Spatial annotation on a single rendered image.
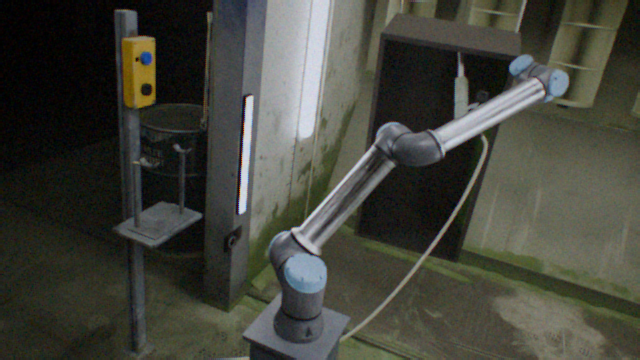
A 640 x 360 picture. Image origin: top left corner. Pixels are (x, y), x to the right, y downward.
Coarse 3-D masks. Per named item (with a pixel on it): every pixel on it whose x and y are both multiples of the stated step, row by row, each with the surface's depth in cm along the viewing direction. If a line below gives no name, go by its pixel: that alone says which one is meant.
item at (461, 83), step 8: (456, 80) 217; (464, 80) 215; (456, 88) 215; (464, 88) 213; (456, 96) 213; (464, 96) 210; (456, 104) 211; (464, 104) 208; (456, 112) 208; (464, 112) 206; (480, 136) 220
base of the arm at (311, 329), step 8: (280, 312) 178; (320, 312) 177; (280, 320) 177; (288, 320) 174; (296, 320) 173; (304, 320) 173; (312, 320) 174; (320, 320) 178; (280, 328) 176; (288, 328) 174; (296, 328) 173; (304, 328) 174; (312, 328) 175; (320, 328) 178; (280, 336) 176; (288, 336) 174; (296, 336) 174; (304, 336) 175; (312, 336) 175; (320, 336) 179
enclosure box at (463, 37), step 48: (384, 48) 234; (432, 48) 248; (480, 48) 208; (384, 96) 270; (432, 96) 261; (480, 144) 267; (384, 192) 306; (432, 192) 294; (384, 240) 281; (432, 240) 286
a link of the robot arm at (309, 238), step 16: (384, 128) 183; (400, 128) 178; (384, 144) 179; (368, 160) 180; (384, 160) 179; (352, 176) 182; (368, 176) 180; (384, 176) 182; (336, 192) 183; (352, 192) 181; (368, 192) 183; (320, 208) 185; (336, 208) 182; (352, 208) 183; (304, 224) 187; (320, 224) 183; (336, 224) 184; (272, 240) 193; (288, 240) 185; (304, 240) 183; (320, 240) 185; (272, 256) 188; (288, 256) 181
